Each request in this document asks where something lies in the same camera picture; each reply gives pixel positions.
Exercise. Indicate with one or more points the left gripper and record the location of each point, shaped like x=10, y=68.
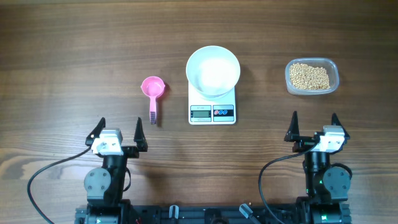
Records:
x=132, y=152

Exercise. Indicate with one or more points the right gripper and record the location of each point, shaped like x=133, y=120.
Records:
x=293, y=135

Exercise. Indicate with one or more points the pile of yellow soybeans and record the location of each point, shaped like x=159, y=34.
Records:
x=305, y=77

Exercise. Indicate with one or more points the pink plastic measuring scoop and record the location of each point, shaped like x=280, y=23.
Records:
x=153, y=87

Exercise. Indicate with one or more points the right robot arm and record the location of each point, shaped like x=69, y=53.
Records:
x=327, y=184

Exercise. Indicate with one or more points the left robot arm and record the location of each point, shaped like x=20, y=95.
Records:
x=105, y=185

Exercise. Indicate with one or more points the white digital kitchen scale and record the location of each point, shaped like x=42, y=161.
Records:
x=220, y=110

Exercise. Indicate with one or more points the white round bowl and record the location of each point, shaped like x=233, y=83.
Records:
x=213, y=71

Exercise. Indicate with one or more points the clear plastic container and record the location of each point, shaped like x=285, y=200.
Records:
x=330, y=67

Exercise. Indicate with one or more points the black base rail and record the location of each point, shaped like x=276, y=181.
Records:
x=287, y=213

